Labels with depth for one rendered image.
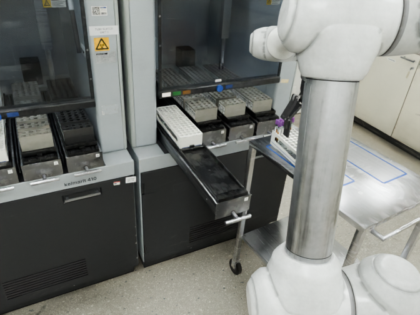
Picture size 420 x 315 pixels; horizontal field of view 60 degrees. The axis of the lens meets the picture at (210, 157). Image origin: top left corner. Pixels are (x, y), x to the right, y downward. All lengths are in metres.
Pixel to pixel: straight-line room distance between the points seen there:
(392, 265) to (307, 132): 0.37
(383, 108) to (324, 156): 2.96
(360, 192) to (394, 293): 0.57
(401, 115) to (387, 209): 2.28
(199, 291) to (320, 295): 1.21
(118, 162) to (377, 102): 2.71
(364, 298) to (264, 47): 0.78
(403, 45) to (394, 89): 2.83
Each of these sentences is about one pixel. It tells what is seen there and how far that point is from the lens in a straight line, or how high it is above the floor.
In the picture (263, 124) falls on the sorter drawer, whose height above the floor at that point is 0.80.
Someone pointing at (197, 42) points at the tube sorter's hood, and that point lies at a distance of 1.52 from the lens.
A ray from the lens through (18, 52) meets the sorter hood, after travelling 1.38.
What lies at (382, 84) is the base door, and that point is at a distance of 3.66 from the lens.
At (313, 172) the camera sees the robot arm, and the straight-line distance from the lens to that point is 0.74.
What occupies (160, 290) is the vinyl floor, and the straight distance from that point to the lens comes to 1.98.
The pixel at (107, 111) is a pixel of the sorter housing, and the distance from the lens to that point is 1.51.
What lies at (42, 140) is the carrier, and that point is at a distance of 1.51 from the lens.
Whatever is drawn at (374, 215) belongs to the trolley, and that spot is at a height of 0.82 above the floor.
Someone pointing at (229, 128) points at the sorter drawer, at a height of 0.80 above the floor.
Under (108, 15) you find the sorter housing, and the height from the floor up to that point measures 1.29.
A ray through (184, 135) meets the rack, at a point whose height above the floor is 0.86.
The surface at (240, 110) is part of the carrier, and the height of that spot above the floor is 0.85.
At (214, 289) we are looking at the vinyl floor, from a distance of 1.99.
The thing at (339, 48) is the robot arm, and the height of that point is 1.41.
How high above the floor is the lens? 1.57
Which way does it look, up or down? 32 degrees down
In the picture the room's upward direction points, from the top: 4 degrees clockwise
